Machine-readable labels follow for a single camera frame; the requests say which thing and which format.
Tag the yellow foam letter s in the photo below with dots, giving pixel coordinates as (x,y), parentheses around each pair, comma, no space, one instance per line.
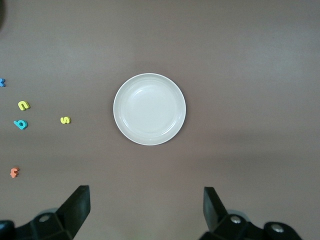
(65,120)

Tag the yellow foam letter u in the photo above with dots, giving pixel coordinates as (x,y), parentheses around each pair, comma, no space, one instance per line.
(23,102)

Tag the orange foam letter f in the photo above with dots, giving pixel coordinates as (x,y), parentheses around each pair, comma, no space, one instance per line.
(14,172)

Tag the beige brown round plate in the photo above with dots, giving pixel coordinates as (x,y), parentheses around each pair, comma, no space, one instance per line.
(149,110)

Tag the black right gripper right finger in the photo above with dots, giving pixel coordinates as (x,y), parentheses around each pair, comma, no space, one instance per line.
(215,215)

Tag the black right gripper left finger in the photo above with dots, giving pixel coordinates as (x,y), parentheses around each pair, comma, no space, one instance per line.
(75,212)

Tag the teal foam letter b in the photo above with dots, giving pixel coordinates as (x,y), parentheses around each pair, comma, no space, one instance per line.
(25,124)

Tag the blue foam letter x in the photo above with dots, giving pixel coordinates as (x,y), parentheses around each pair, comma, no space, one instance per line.
(2,83)

